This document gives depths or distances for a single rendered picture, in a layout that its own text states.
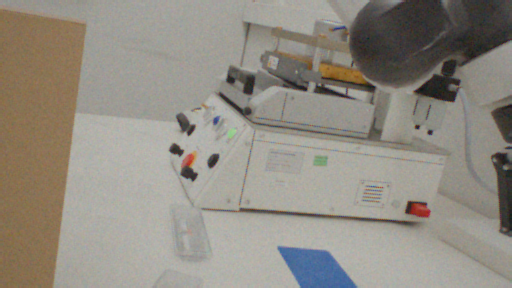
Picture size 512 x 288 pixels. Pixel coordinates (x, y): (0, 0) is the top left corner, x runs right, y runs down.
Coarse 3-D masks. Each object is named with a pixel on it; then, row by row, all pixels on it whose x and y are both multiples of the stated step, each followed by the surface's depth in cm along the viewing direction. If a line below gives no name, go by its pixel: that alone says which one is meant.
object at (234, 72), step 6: (234, 66) 113; (228, 72) 115; (234, 72) 111; (240, 72) 107; (246, 72) 105; (228, 78) 115; (234, 78) 111; (240, 78) 106; (246, 78) 103; (252, 78) 103; (246, 84) 103; (252, 84) 103; (246, 90) 103; (252, 90) 103
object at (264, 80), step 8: (264, 72) 114; (224, 80) 118; (256, 80) 118; (264, 80) 113; (272, 80) 108; (280, 80) 105; (224, 88) 117; (232, 88) 111; (240, 88) 110; (256, 88) 116; (264, 88) 112; (232, 96) 110; (240, 96) 105; (248, 96) 100; (240, 104) 104
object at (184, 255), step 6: (204, 222) 86; (174, 234) 79; (174, 240) 77; (174, 246) 76; (180, 252) 74; (186, 252) 74; (192, 252) 74; (180, 258) 76; (186, 258) 76; (192, 258) 76; (198, 258) 76; (204, 258) 75; (210, 258) 75
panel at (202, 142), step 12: (204, 108) 121; (228, 108) 110; (240, 120) 101; (192, 132) 121; (204, 132) 114; (240, 132) 98; (180, 144) 124; (192, 144) 116; (204, 144) 110; (216, 144) 104; (228, 144) 99; (204, 156) 106; (180, 168) 114; (192, 168) 108; (204, 168) 102; (216, 168) 98; (204, 180) 99; (192, 192) 101
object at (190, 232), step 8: (176, 208) 89; (184, 208) 90; (192, 208) 91; (176, 216) 86; (184, 216) 87; (192, 216) 87; (200, 216) 88; (176, 224) 83; (184, 224) 83; (192, 224) 84; (200, 224) 85; (176, 232) 80; (184, 232) 80; (192, 232) 81; (200, 232) 82; (176, 240) 77; (184, 240) 78; (192, 240) 78; (200, 240) 79; (208, 240) 79; (176, 248) 75; (184, 248) 75; (192, 248) 76; (200, 248) 76; (208, 248) 77
